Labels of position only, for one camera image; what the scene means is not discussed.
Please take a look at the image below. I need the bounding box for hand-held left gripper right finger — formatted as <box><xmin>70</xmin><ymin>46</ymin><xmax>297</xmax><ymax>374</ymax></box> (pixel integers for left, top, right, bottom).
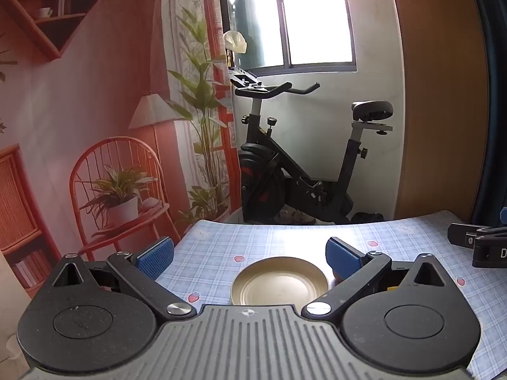
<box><xmin>303</xmin><ymin>237</ymin><xmax>450</xmax><ymax>321</ymax></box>

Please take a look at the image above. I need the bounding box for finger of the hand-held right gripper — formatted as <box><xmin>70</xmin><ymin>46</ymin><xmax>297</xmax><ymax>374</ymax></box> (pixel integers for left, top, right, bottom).
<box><xmin>447</xmin><ymin>224</ymin><xmax>492</xmax><ymax>249</ymax></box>

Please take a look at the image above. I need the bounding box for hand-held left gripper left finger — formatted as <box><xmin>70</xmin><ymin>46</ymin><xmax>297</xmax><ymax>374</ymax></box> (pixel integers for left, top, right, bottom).
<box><xmin>51</xmin><ymin>237</ymin><xmax>197</xmax><ymax>321</ymax></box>

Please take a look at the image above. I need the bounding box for beige round plate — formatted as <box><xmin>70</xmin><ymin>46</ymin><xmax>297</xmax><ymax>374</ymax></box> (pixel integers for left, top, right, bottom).
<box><xmin>230</xmin><ymin>257</ymin><xmax>330</xmax><ymax>307</ymax></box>

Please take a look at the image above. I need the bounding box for blue plaid tablecloth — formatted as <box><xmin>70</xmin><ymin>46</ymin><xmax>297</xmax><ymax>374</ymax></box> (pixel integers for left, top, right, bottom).
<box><xmin>154</xmin><ymin>210</ymin><xmax>507</xmax><ymax>380</ymax></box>

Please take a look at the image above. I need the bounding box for black exercise bike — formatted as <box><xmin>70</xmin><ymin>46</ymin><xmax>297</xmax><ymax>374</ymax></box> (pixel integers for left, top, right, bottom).
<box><xmin>228</xmin><ymin>67</ymin><xmax>395</xmax><ymax>224</ymax></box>

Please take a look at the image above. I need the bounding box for wooden wardrobe panel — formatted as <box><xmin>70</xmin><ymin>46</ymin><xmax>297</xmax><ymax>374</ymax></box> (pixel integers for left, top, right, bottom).
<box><xmin>386</xmin><ymin>0</ymin><xmax>492</xmax><ymax>222</ymax></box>

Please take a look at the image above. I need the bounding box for dark blue curtain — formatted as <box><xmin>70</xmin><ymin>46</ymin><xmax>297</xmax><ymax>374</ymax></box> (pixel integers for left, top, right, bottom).
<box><xmin>465</xmin><ymin>0</ymin><xmax>507</xmax><ymax>222</ymax></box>

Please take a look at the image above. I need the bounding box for white crumpled cloth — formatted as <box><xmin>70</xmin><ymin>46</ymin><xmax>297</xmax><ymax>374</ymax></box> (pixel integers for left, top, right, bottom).
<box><xmin>223</xmin><ymin>30</ymin><xmax>247</xmax><ymax>54</ymax></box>

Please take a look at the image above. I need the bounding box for window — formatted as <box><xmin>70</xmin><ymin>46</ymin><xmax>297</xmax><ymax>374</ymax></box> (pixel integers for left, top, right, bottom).
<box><xmin>218</xmin><ymin>0</ymin><xmax>357</xmax><ymax>76</ymax></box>

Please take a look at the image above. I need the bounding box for printed wall backdrop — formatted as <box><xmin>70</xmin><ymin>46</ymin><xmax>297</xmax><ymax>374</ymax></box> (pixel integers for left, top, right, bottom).
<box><xmin>0</xmin><ymin>0</ymin><xmax>238</xmax><ymax>297</ymax></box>

